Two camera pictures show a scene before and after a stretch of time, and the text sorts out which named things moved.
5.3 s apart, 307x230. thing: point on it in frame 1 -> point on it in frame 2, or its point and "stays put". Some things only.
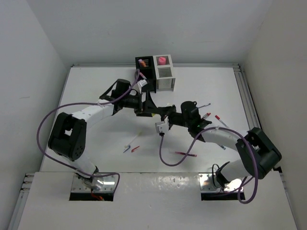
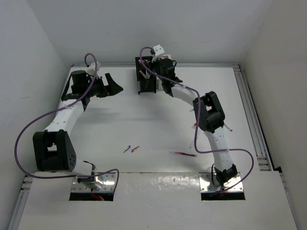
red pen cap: (135, 148) stays put
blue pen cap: (127, 148) stays put
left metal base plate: (97, 183) stays put
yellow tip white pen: (137, 134) -> (147, 75)
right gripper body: (176, 119) -> (155, 67)
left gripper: (149, 107) -> (112, 88)
